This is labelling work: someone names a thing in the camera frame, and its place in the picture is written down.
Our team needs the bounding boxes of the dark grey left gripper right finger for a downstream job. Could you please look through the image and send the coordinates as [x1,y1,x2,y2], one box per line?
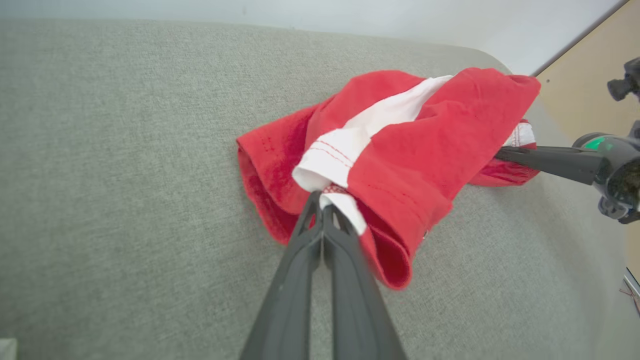
[323,204,408,360]

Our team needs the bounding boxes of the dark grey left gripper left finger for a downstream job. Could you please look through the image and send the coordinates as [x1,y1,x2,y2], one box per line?
[240,190,324,360]

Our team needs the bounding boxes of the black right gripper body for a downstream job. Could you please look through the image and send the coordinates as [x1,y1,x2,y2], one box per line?
[572,132,640,225]

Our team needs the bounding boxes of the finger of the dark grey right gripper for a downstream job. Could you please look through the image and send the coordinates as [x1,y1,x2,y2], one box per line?
[495,146,603,186]

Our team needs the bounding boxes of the red Bulls shorts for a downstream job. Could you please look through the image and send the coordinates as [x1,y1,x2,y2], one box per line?
[236,67,542,291]

